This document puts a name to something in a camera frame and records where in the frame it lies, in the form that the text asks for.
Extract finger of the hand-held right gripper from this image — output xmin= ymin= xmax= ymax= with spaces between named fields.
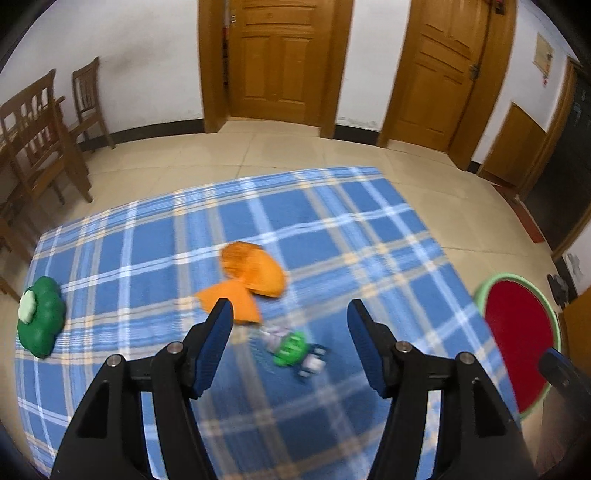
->
xmin=538 ymin=347 xmax=591 ymax=402

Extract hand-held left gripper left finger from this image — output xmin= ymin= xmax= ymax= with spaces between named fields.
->
xmin=50 ymin=298 xmax=235 ymax=480

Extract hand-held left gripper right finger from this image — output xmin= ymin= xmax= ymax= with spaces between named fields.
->
xmin=346 ymin=299 xmax=539 ymax=480

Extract red basin with green rim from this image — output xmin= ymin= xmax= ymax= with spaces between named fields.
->
xmin=473 ymin=273 xmax=561 ymax=418

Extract small green and white toy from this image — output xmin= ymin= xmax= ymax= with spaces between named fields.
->
xmin=259 ymin=327 xmax=329 ymax=381

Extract wooden furniture piece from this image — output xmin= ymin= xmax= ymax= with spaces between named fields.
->
xmin=558 ymin=291 xmax=591 ymax=356

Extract dark shoes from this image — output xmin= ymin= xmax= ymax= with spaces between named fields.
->
xmin=547 ymin=274 xmax=571 ymax=305

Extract blue plaid blanket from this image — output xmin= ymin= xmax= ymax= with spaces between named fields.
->
xmin=14 ymin=166 xmax=518 ymax=480

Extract green clover-shaped toy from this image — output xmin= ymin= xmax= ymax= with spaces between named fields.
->
xmin=17 ymin=276 xmax=66 ymax=358

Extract dark metal door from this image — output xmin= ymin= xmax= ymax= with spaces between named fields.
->
xmin=524 ymin=69 xmax=591 ymax=250

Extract wooden chair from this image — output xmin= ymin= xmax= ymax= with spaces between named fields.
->
xmin=0 ymin=69 xmax=93 ymax=206
xmin=71 ymin=56 xmax=116 ymax=151

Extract wooden panel door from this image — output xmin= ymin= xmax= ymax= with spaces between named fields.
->
xmin=390 ymin=0 xmax=490 ymax=151
xmin=228 ymin=0 xmax=319 ymax=123

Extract wooden wall panel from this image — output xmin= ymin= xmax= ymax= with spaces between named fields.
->
xmin=478 ymin=102 xmax=548 ymax=185

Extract wooden door frame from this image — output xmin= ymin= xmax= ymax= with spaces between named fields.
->
xmin=198 ymin=0 xmax=354 ymax=139
xmin=378 ymin=0 xmax=518 ymax=171

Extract beige wall meter box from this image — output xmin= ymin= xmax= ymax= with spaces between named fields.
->
xmin=533 ymin=33 xmax=555 ymax=78

